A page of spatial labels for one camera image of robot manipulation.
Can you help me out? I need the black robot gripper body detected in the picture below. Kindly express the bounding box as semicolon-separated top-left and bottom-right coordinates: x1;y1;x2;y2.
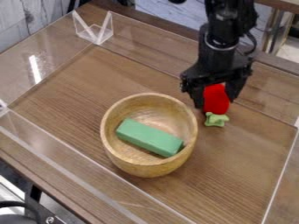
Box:
180;56;253;92

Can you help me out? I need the black table leg frame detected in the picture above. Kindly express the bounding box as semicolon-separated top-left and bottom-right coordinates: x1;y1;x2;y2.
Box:
0;183;67;224

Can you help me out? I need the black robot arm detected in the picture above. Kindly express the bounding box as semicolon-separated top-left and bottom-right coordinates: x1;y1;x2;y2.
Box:
180;0;257;109

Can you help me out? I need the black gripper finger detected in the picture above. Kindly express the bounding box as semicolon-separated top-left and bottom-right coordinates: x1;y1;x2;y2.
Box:
189;86;204;109
225;78;248;102

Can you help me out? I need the green rectangular block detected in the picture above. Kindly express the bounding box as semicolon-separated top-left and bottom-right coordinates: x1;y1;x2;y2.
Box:
116;118;182;158

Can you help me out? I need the clear acrylic corner bracket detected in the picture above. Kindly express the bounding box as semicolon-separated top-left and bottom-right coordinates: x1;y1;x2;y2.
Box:
70;11;113;46

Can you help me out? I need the wooden background furniture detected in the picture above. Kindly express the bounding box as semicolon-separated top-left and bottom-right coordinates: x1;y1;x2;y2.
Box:
253;0;299;54

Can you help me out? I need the red plush strawberry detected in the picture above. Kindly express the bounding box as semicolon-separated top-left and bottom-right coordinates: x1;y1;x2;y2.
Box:
202;84;229;127

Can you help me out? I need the black cable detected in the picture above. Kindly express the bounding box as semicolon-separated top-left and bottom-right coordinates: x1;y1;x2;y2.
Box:
240;31;258;56

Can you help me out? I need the wooden bowl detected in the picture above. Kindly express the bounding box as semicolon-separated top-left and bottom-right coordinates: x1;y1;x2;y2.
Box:
100;93;198;178

